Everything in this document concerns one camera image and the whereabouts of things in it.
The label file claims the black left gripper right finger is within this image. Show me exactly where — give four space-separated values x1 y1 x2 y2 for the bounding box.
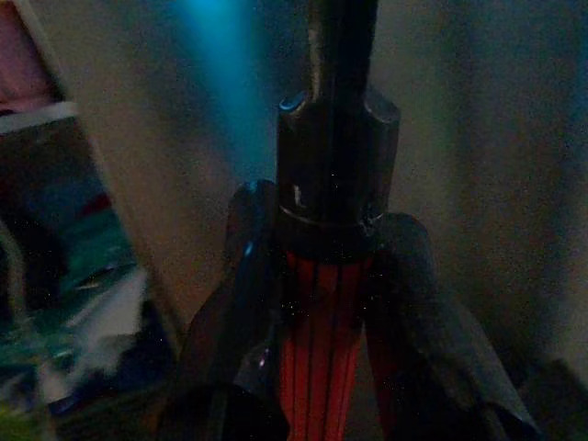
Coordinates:
362 211 543 441

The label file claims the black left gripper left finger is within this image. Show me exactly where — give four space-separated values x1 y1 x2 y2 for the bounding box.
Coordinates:
158 179 288 441

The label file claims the white shelf unit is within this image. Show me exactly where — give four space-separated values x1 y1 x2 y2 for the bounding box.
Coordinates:
0 0 180 414

